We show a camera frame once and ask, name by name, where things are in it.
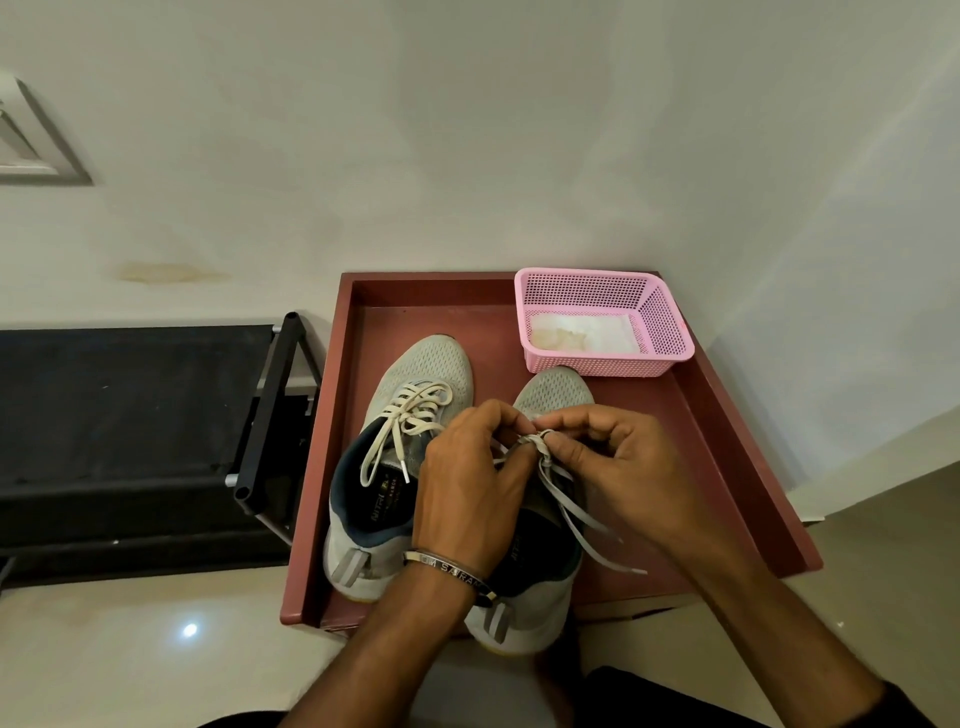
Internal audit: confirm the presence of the person's left hand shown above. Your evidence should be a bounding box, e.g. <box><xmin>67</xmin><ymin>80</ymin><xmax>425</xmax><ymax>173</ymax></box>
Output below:
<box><xmin>412</xmin><ymin>398</ymin><xmax>541</xmax><ymax>583</ymax></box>

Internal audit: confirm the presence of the white wipe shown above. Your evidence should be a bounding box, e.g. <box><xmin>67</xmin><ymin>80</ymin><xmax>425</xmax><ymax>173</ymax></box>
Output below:
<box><xmin>530</xmin><ymin>329</ymin><xmax>594</xmax><ymax>354</ymax></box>

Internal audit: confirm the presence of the person's left forearm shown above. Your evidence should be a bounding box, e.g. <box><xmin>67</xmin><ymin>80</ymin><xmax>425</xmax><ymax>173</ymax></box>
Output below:
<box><xmin>277</xmin><ymin>562</ymin><xmax>493</xmax><ymax>728</ymax></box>

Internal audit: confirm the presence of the stack of white wipes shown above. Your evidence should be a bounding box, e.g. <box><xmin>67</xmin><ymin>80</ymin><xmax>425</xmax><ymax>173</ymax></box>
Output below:
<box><xmin>528</xmin><ymin>312</ymin><xmax>643</xmax><ymax>355</ymax></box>

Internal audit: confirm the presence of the black shoe rack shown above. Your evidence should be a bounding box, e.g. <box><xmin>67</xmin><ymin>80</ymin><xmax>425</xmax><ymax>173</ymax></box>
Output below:
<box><xmin>0</xmin><ymin>312</ymin><xmax>324</xmax><ymax>590</ymax></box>

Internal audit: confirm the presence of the white wall socket plate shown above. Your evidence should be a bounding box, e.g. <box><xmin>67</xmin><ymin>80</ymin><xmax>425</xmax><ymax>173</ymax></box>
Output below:
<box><xmin>0</xmin><ymin>71</ymin><xmax>94</xmax><ymax>187</ymax></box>

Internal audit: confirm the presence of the grey sneaker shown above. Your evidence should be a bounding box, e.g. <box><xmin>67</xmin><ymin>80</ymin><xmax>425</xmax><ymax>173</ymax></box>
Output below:
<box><xmin>463</xmin><ymin>365</ymin><xmax>648</xmax><ymax>658</ymax></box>
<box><xmin>322</xmin><ymin>334</ymin><xmax>475</xmax><ymax>604</ymax></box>

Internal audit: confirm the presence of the pink plastic basket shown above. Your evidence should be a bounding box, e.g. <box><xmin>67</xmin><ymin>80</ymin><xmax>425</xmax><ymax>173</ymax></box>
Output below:
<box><xmin>513</xmin><ymin>266</ymin><xmax>697</xmax><ymax>378</ymax></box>

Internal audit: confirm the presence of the reddish-brown side table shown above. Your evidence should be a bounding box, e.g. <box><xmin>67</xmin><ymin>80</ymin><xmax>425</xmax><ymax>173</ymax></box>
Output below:
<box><xmin>279</xmin><ymin>271</ymin><xmax>824</xmax><ymax>635</ymax></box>

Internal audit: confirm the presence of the person's right hand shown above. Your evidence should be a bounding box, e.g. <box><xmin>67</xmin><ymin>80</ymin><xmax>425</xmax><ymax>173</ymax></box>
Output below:
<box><xmin>533</xmin><ymin>404</ymin><xmax>751</xmax><ymax>586</ymax></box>

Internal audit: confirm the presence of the silver bracelet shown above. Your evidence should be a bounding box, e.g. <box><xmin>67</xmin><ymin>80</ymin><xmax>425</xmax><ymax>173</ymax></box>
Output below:
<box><xmin>403</xmin><ymin>549</ymin><xmax>500</xmax><ymax>607</ymax></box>

